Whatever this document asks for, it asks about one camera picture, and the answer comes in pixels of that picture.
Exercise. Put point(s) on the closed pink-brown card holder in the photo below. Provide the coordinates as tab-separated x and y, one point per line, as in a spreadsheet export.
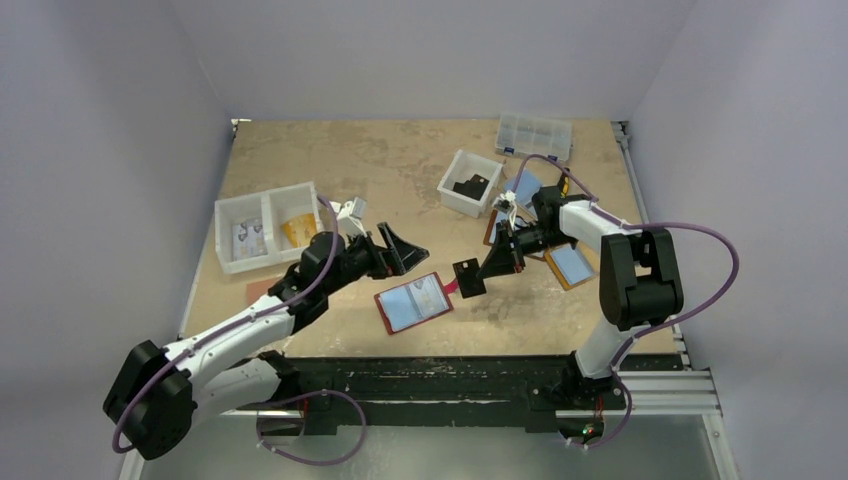
257	289

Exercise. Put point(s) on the white two-compartment bin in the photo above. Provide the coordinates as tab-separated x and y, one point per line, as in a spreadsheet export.
273	206

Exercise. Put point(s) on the grey card in bin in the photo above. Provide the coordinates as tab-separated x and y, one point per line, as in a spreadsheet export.
248	239

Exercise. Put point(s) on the open brown card holder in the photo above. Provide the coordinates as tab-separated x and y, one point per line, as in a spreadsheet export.
495	218

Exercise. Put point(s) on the open blue card holder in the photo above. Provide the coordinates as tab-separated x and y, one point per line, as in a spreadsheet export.
528	185

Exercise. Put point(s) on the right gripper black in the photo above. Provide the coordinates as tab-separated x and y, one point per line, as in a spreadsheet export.
516	249

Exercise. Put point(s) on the black card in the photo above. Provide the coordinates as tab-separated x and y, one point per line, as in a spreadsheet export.
467	280

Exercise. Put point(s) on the small white square bin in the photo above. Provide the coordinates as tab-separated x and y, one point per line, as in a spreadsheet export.
463	166

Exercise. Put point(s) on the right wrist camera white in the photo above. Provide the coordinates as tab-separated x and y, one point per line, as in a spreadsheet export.
506	204

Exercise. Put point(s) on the red card holder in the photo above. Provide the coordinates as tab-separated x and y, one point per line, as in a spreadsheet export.
397	311

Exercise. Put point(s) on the yellow black screwdriver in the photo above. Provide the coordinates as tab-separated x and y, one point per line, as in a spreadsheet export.
564	185

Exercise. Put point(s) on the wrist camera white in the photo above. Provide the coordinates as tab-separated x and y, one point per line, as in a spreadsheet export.
506	204
349	216

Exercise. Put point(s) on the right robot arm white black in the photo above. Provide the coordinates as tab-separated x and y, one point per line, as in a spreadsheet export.
639	281

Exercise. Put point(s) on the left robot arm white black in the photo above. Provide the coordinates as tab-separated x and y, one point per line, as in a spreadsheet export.
156	396

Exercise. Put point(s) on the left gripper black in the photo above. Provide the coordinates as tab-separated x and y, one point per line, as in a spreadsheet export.
399	256

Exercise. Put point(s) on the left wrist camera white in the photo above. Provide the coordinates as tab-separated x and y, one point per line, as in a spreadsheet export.
349	216

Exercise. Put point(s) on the open tan card holder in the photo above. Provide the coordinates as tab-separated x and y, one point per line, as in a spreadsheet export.
569	266

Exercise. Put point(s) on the clear plastic organizer box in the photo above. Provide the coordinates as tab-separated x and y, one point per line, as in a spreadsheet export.
520	135

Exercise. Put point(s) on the black item in bin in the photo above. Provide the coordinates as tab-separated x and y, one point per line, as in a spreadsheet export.
473	188

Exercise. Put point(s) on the orange card in bin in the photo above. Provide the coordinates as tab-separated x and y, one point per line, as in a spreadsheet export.
300	229

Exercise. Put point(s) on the aluminium frame rail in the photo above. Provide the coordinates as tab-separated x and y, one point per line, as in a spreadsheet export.
668	384

